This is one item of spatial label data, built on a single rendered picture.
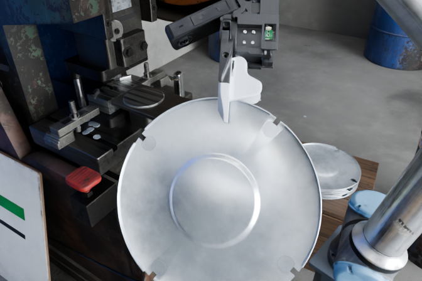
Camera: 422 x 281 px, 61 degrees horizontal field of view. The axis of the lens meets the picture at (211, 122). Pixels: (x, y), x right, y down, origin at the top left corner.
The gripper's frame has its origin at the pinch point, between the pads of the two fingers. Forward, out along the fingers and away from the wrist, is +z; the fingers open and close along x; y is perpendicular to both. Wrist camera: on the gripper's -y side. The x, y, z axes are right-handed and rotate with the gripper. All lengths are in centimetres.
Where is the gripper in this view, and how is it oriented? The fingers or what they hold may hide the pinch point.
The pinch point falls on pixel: (221, 114)
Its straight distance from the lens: 50.7
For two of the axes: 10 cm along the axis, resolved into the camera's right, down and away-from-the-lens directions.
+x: 0.9, 2.1, 9.7
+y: 9.9, 0.6, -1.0
